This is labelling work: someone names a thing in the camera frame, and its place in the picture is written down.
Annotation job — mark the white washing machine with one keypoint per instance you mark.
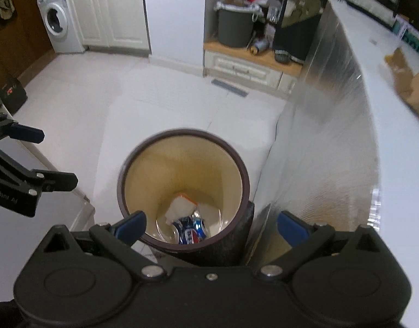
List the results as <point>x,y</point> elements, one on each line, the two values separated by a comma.
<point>57,17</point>

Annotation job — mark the brown wooden door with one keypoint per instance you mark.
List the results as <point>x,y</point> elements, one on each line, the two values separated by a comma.
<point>14,44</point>

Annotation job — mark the wood-topped white drawer cabinet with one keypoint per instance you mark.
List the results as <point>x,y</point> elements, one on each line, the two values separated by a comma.
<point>240,70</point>

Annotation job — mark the grey floor mat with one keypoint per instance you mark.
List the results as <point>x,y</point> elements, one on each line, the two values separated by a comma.
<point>229,87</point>

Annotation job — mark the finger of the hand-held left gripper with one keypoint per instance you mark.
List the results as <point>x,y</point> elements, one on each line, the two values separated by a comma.
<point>26,133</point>
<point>57,181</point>

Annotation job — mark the black cloth covered cabinet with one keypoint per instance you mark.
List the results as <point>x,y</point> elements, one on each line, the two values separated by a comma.
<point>298,30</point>

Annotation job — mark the white packet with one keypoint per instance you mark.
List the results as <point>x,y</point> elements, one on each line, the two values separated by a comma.
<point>178,210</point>

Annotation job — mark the beige brown-rimmed trash bin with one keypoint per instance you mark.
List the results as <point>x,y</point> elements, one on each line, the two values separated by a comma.
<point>189,164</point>

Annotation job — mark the dark bowl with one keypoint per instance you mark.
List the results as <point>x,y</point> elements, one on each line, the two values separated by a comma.
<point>282,56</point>

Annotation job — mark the green white printed box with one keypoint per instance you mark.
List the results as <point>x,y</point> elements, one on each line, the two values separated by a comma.
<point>412,36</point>

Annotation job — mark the white table with foil side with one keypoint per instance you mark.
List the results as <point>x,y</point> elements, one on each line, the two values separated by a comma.
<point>318,126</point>

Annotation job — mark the lying metal bottle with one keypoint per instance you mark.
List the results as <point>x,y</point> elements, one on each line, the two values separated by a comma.
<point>259,46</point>

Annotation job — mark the white kitchen cabinet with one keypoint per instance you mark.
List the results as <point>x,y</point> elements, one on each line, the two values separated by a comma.
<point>107,10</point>

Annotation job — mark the black box with red label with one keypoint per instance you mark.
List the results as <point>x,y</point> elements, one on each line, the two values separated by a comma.
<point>11,94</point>

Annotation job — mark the grey bucket with liner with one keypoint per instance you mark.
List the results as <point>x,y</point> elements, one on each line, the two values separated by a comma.
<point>235,24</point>

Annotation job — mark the brown paper packaging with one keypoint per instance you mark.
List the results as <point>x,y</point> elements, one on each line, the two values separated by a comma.
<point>409,82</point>

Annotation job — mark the dark drink plastic bottle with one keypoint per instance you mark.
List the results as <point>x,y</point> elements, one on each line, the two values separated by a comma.
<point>273,15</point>

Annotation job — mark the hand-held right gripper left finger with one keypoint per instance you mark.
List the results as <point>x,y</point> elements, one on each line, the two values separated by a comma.
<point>130,226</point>

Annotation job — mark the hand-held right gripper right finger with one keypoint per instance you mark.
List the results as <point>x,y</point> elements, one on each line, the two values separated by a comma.
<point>292,229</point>

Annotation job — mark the crushed blue soda can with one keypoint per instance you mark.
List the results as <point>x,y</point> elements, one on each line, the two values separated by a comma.
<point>190,229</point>

